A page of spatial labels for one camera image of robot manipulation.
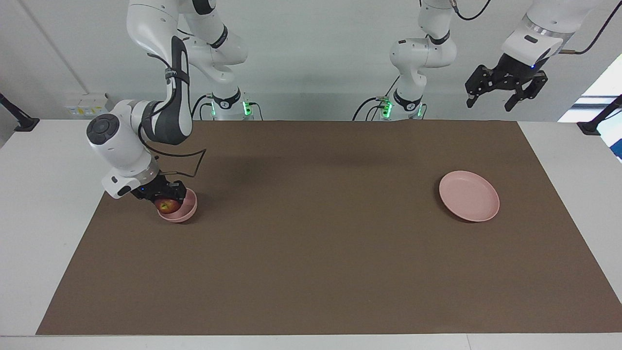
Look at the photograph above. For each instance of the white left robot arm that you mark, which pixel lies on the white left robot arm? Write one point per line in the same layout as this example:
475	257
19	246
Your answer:
423	53

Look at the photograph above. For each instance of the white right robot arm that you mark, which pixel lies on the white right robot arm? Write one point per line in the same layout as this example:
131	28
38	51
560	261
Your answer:
121	146

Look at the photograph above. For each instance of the red apple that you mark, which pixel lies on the red apple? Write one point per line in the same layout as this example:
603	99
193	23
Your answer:
167	206

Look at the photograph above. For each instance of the brown table mat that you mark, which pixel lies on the brown table mat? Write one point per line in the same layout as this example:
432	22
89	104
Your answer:
311	233

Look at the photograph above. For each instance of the pink bowl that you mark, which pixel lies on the pink bowl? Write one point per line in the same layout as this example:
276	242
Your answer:
188	210

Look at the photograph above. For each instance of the pink plate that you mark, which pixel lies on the pink plate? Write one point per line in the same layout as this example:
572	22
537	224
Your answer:
469	196

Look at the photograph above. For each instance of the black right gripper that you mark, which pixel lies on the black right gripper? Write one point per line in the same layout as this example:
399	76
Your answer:
160	188

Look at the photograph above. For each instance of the black clamp mount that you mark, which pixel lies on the black clamp mount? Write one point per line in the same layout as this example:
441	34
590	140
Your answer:
590	127
24	124

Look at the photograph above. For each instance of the white wall socket box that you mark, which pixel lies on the white wall socket box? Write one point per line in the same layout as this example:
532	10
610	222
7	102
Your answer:
87	104

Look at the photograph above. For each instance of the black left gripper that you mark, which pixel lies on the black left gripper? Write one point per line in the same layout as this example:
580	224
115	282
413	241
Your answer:
512	75

